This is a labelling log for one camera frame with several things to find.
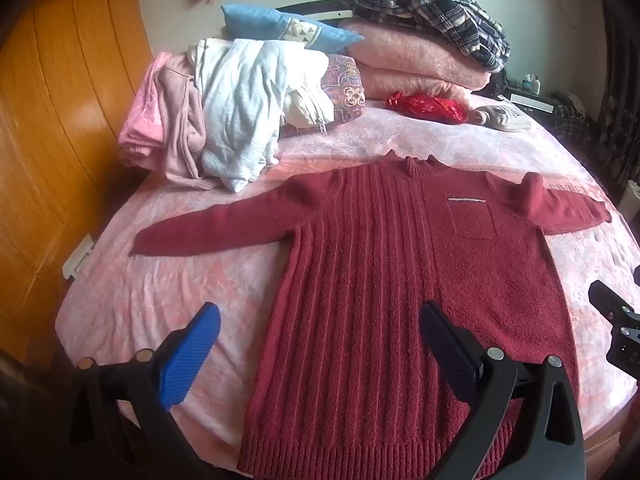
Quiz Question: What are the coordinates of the grey plaid cloth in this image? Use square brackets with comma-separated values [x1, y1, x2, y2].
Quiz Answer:
[550, 90, 599, 149]

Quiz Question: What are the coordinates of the navy white plaid garment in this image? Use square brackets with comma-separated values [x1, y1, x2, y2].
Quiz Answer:
[339, 0, 512, 74]

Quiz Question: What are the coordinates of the dark patterned curtain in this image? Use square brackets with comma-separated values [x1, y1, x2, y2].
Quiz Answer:
[597, 0, 640, 187]

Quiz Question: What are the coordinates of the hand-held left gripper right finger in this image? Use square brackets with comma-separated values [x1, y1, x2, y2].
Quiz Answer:
[419, 301, 587, 480]

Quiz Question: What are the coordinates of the white ribbed knit garment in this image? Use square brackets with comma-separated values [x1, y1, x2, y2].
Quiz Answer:
[189, 37, 301, 194]

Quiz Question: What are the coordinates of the bright pink folded cloth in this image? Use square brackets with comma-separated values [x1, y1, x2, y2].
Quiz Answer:
[117, 51, 167, 167]

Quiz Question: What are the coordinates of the orange wooden wardrobe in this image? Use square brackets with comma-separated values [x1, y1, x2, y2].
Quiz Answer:
[0, 0, 154, 363]

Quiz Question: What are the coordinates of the cream white cloth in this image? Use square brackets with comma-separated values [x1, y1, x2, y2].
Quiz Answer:
[280, 52, 336, 135]

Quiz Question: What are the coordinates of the dusty pink garment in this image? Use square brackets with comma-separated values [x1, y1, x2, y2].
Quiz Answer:
[150, 54, 221, 192]

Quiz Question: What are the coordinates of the blue pillow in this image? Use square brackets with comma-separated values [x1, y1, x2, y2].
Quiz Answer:
[221, 4, 365, 54]

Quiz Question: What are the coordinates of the red embroidered pouch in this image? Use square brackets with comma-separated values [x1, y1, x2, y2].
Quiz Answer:
[385, 90, 471, 124]

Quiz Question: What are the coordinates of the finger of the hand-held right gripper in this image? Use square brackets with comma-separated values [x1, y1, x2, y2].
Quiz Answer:
[588, 280, 640, 329]
[606, 326, 640, 372]

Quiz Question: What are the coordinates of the folded pink fluffy blanket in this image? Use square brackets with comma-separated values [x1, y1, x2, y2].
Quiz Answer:
[342, 21, 496, 107]

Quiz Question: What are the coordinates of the pink floral bed blanket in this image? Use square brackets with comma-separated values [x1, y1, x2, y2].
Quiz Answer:
[52, 75, 640, 480]

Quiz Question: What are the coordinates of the dark red knit sweater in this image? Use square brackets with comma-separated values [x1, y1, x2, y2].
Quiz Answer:
[134, 150, 613, 480]

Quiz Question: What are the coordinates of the white plastic bracket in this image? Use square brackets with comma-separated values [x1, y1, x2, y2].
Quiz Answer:
[62, 234, 97, 279]

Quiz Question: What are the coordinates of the black headboard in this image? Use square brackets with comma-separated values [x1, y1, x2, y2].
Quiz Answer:
[274, 0, 353, 19]

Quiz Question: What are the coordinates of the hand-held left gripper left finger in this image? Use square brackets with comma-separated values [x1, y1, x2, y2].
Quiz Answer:
[67, 302, 223, 480]

